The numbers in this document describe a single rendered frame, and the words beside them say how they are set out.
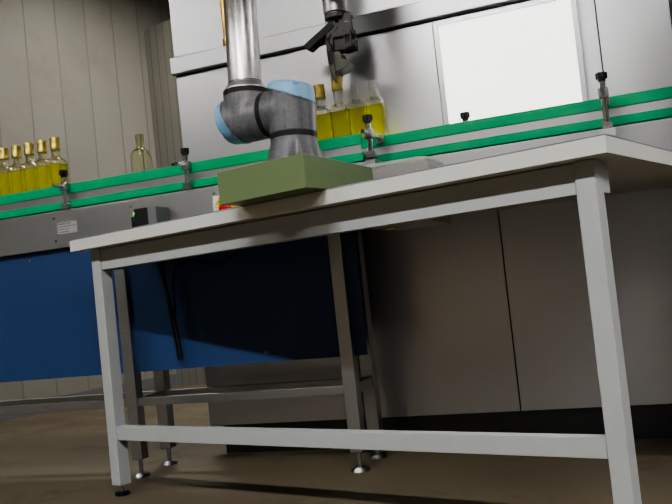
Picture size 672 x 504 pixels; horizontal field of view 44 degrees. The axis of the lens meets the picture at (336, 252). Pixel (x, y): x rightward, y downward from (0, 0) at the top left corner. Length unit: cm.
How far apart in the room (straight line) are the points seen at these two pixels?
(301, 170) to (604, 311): 69
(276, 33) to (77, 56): 289
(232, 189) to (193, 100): 108
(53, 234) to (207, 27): 88
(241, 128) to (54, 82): 346
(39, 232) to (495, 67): 157
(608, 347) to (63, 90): 440
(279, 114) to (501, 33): 88
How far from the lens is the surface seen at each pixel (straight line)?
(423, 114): 263
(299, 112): 202
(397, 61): 269
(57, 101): 546
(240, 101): 211
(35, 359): 298
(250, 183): 191
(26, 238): 296
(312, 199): 188
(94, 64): 571
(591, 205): 160
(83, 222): 282
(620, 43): 262
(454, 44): 266
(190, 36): 305
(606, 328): 160
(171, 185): 266
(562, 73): 259
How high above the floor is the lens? 52
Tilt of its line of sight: 3 degrees up
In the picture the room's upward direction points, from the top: 6 degrees counter-clockwise
